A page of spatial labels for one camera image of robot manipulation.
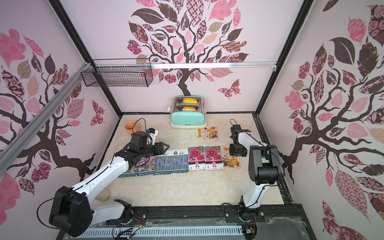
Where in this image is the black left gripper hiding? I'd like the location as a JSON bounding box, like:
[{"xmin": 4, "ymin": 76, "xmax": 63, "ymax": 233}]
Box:
[{"xmin": 139, "ymin": 142, "xmax": 170, "ymax": 158}]

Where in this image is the pink cosmos seed packet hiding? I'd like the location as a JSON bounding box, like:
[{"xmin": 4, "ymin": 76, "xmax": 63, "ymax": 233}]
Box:
[{"xmin": 136, "ymin": 156, "xmax": 156, "ymax": 176}]

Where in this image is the lavender seed packet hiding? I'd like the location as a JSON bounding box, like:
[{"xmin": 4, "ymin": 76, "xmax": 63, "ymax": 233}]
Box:
[
  {"xmin": 171, "ymin": 149, "xmax": 189, "ymax": 174},
  {"xmin": 154, "ymin": 151, "xmax": 173, "ymax": 175}
]

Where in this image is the sunflower shop seed packet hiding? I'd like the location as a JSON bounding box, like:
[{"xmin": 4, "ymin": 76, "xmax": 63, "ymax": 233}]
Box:
[{"xmin": 196, "ymin": 127, "xmax": 219, "ymax": 139}]

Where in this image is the pink hollyhock seed packet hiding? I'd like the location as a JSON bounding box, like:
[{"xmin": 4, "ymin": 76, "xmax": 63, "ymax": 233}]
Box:
[{"xmin": 188, "ymin": 146, "xmax": 206, "ymax": 171}]

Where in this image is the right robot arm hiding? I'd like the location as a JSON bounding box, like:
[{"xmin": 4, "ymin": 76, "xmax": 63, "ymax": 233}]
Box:
[{"xmin": 229, "ymin": 124, "xmax": 284, "ymax": 220}]

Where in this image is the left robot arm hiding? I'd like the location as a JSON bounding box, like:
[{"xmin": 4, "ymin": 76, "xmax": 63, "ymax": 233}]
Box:
[{"xmin": 49, "ymin": 128, "xmax": 170, "ymax": 237}]

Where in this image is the orange mug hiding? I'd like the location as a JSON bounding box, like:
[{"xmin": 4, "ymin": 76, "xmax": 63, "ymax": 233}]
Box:
[{"xmin": 125, "ymin": 121, "xmax": 140, "ymax": 135}]

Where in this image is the mint green toaster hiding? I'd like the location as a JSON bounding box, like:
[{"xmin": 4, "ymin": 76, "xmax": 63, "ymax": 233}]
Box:
[{"xmin": 168, "ymin": 96, "xmax": 207, "ymax": 129}]

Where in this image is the toast slice front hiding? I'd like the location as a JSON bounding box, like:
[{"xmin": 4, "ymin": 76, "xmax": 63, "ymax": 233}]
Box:
[{"xmin": 182, "ymin": 106, "xmax": 197, "ymax": 112}]

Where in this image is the toast slice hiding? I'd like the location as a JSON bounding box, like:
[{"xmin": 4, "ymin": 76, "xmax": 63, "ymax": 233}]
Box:
[
  {"xmin": 183, "ymin": 98, "xmax": 199, "ymax": 106},
  {"xmin": 182, "ymin": 106, "xmax": 197, "ymax": 112}
]

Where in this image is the toast slice rear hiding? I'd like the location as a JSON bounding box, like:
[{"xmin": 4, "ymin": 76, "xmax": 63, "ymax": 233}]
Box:
[{"xmin": 183, "ymin": 98, "xmax": 199, "ymax": 106}]

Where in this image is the black wire basket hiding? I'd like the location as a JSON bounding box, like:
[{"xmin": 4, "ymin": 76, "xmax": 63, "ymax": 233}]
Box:
[{"xmin": 81, "ymin": 57, "xmax": 154, "ymax": 88}]

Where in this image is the white cable duct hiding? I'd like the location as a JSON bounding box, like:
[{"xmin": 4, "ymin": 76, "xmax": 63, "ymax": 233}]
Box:
[{"xmin": 78, "ymin": 226, "xmax": 243, "ymax": 239}]

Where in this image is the black base frame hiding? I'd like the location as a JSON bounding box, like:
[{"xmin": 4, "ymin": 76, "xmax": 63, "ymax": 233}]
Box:
[{"xmin": 78, "ymin": 204, "xmax": 316, "ymax": 240}]

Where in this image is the aluminium rail back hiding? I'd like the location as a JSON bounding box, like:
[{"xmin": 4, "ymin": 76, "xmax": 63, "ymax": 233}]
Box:
[{"xmin": 151, "ymin": 62, "xmax": 277, "ymax": 69}]

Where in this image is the aluminium rail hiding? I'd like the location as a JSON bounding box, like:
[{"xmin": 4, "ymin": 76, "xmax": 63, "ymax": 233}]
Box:
[
  {"xmin": 151, "ymin": 62, "xmax": 277, "ymax": 69},
  {"xmin": 1, "ymin": 63, "xmax": 92, "ymax": 174}
]

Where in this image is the aluminium rail left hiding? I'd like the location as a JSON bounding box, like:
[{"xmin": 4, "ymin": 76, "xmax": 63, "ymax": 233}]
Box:
[{"xmin": 1, "ymin": 63, "xmax": 92, "ymax": 174}]

